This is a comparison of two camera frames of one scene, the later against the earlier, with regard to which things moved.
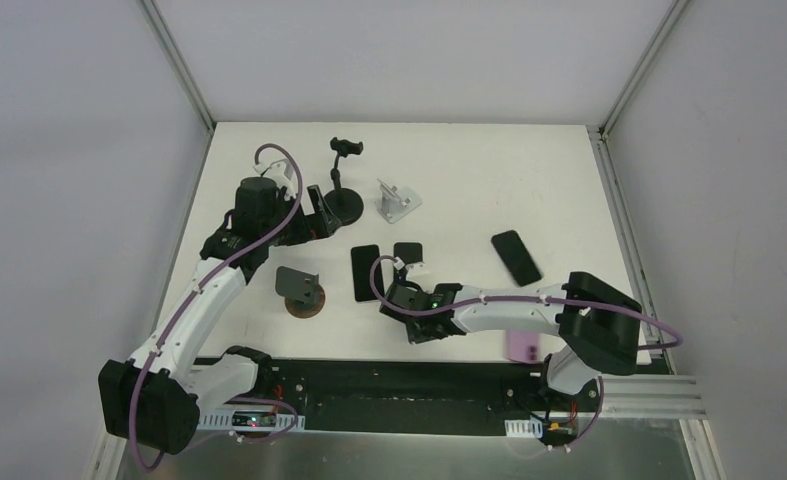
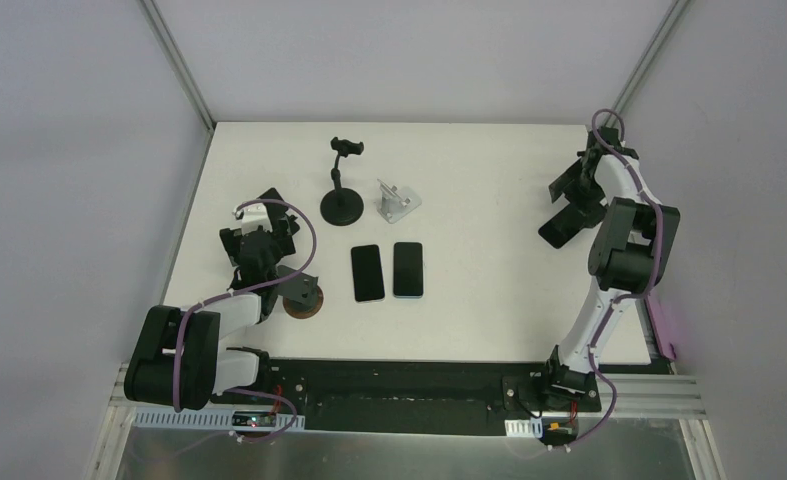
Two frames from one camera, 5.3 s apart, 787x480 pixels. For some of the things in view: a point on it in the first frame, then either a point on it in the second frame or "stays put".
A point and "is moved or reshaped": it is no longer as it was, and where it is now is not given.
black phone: [516, 257] → [561, 227]
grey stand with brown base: [304, 296] stays put
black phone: [363, 258] stays put
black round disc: [345, 202] stays put
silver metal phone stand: [393, 205] stays put
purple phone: [524, 347] → [663, 309]
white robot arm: [155, 399] is moved or reshaped
